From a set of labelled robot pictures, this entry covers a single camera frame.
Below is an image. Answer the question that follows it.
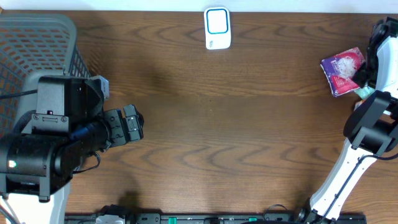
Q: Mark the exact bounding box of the red purple floral tissue pack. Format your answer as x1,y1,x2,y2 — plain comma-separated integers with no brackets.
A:
320,47,365,97

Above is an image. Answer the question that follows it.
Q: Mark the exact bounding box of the white barcode scanner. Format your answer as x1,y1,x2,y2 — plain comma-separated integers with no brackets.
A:
203,7,231,50

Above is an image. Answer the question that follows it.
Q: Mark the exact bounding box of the teal snack packet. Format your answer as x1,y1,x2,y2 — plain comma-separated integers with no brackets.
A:
354,86,375,100

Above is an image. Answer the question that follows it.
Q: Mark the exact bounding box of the orange brown snack bar wrapper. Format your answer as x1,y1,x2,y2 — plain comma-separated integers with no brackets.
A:
353,100,364,111

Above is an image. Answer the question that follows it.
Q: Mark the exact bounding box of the grey plastic basket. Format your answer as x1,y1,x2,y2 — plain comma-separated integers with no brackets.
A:
1,14,91,137

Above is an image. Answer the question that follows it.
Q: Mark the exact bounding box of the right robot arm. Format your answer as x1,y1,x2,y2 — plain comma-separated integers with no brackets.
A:
295,17,397,223

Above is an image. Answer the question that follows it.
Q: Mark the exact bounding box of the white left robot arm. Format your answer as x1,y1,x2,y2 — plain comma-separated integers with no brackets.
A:
1,76,144,223

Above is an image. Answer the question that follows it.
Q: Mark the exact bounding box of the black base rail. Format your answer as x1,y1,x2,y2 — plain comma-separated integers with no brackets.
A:
65,203,368,224

